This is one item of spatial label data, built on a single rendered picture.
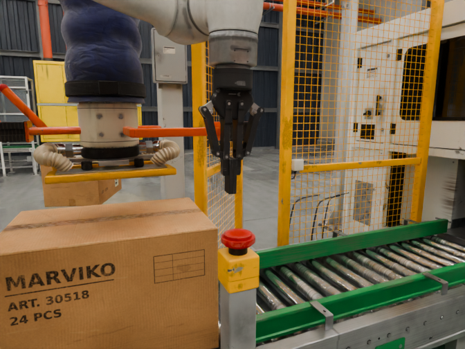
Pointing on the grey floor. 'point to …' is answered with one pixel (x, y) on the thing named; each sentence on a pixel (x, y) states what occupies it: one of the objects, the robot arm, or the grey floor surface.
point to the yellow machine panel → (57, 101)
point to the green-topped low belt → (20, 151)
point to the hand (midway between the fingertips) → (230, 175)
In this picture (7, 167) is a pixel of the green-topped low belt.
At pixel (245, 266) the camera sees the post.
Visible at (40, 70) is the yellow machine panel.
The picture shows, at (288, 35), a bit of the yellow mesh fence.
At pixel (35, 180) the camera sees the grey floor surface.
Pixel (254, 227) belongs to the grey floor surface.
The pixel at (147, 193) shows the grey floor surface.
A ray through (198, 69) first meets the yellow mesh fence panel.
